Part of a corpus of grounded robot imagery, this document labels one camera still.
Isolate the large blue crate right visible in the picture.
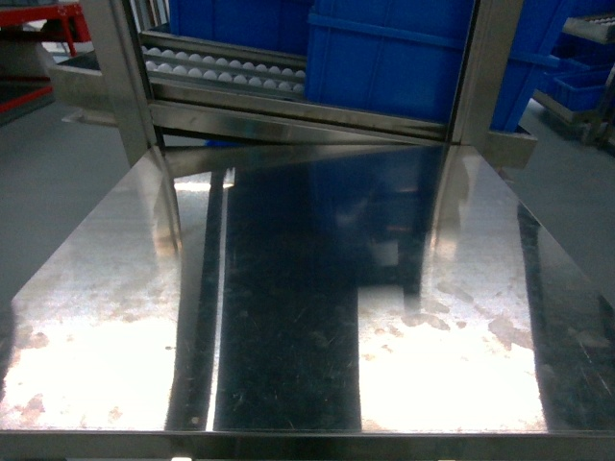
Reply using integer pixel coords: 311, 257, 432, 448
305, 1, 574, 132

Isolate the large blue crate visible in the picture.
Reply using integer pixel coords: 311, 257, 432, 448
169, 0, 313, 55
305, 1, 574, 132

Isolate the large blue crate left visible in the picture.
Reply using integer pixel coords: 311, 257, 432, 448
169, 0, 313, 55

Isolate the stainless steel roller rack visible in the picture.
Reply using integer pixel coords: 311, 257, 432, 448
50, 1, 536, 168

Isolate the small blue bin far right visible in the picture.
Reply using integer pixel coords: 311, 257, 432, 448
552, 68, 610, 111

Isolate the red metal frame table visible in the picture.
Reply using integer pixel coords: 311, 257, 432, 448
1, 1, 90, 120

